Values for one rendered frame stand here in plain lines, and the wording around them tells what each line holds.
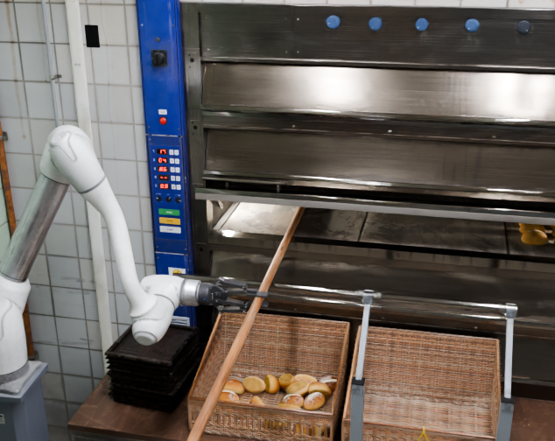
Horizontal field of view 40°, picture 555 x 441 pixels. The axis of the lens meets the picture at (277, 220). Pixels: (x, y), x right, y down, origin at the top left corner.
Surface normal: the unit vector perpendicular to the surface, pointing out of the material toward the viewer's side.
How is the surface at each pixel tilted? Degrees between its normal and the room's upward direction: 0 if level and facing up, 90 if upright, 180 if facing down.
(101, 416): 0
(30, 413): 90
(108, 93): 90
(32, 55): 90
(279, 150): 70
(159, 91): 90
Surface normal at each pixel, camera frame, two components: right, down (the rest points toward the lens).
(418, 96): -0.22, 0.03
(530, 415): 0.00, -0.93
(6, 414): -0.15, 0.37
